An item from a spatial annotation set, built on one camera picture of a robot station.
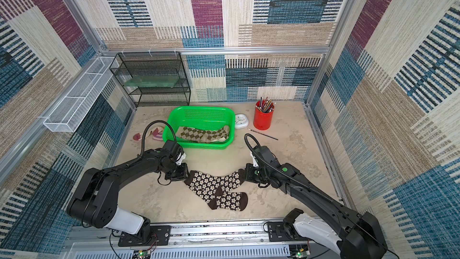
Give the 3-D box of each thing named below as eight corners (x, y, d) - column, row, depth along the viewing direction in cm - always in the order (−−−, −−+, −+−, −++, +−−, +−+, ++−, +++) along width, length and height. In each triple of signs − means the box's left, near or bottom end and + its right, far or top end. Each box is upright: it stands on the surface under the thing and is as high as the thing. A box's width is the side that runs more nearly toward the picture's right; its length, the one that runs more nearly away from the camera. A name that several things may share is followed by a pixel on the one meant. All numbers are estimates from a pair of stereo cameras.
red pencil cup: (254, 129, 107) (256, 114, 96) (253, 116, 114) (255, 99, 103) (271, 129, 107) (276, 113, 96) (269, 115, 114) (273, 99, 103)
